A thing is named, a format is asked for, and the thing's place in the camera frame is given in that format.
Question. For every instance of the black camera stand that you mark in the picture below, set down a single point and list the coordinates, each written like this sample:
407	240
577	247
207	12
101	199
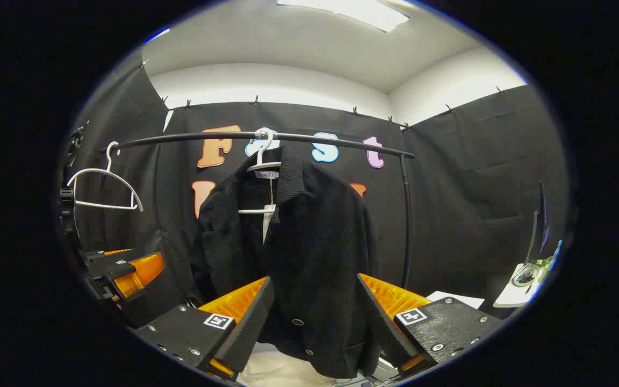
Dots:
66	196

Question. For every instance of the black monitor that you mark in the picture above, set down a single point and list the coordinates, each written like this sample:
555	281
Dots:
539	226

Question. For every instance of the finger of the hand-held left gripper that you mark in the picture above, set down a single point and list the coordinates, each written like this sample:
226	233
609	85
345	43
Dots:
108	254
140	271

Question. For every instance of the black backdrop cloth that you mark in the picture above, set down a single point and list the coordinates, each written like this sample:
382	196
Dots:
476	188

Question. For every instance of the white clothes hanger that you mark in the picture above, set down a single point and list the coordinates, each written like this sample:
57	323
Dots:
100	205
266	164

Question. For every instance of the round glass dish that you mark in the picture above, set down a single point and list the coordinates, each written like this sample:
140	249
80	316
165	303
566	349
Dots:
525	276

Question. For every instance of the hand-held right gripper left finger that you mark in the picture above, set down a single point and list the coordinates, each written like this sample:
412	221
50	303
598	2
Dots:
250	328

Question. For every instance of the black knit jacket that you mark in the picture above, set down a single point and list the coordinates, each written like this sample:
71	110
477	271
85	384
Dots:
320	242

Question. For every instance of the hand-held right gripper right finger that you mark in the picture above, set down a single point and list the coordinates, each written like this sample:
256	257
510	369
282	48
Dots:
382	328

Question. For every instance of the ceiling light panel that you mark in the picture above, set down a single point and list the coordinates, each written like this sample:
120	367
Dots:
352	11

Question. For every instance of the black clothes rack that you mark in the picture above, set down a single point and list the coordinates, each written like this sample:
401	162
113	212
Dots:
342	142

